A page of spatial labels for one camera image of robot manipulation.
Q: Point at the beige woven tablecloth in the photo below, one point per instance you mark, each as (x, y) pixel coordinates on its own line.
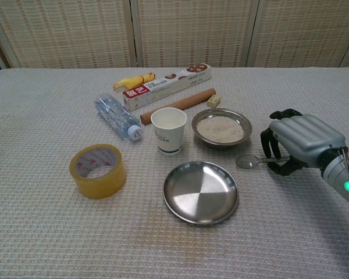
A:
(46, 232)

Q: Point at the long baking paper box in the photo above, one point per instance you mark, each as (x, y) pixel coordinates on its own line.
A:
(168, 84)

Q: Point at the small beige eraser block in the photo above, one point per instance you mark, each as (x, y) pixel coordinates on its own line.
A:
(213, 100)

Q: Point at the empty steel plate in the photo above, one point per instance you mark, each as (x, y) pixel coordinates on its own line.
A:
(200, 193)

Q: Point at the white paper cup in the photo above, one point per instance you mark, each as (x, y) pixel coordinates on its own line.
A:
(170, 139)

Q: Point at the metal spoon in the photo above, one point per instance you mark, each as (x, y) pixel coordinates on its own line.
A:
(245, 161)

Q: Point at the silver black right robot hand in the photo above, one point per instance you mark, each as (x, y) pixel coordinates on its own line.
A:
(305, 136)

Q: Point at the steel bowl with grain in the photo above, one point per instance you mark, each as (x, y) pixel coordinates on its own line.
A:
(247, 125)

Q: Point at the yellow rubber chicken toy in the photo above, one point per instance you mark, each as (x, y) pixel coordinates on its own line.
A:
(133, 80)

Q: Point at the bamboo folding screen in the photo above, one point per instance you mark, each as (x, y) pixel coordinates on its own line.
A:
(192, 32)

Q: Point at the yellowish packing tape roll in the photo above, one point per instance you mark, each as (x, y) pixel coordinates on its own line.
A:
(104, 186)

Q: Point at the brown wooden rolling pin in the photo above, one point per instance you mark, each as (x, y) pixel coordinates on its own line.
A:
(192, 99)

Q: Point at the clear plastic water bottle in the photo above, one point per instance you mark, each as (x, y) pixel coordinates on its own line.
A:
(113, 114)

